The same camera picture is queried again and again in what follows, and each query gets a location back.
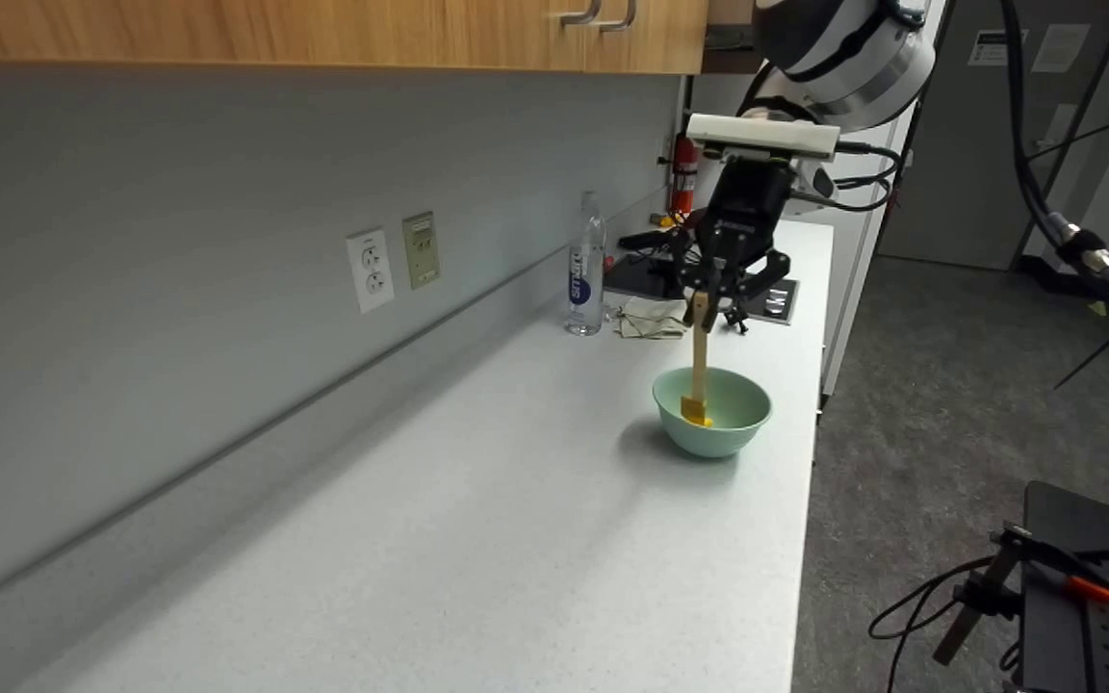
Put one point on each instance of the clear plastic water bottle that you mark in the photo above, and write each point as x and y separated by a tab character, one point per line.
587	272

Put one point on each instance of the orange handled clamp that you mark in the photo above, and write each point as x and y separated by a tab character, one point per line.
1079	579

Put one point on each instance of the red fire extinguisher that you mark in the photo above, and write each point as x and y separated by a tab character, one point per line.
682	158

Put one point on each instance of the beige wall switch plate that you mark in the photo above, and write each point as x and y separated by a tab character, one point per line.
423	246

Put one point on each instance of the black cooktop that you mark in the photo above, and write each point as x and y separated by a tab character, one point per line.
653	264

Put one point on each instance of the wooden upper cabinet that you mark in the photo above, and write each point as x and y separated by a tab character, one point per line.
524	37

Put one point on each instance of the wooden ladle yellow head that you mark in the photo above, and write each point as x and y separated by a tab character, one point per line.
694	402

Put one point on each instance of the black perforated side table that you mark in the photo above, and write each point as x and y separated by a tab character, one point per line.
1063	638

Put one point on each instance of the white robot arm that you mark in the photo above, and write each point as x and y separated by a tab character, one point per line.
831	69

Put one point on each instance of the white wall outlet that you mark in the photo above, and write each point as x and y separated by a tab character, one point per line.
372	272

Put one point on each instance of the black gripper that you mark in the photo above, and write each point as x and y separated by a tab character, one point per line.
740	228

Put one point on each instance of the mint green bowl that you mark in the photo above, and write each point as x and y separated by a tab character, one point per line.
732	409

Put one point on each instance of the crumpled beige cloth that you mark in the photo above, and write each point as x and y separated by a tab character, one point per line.
653	317

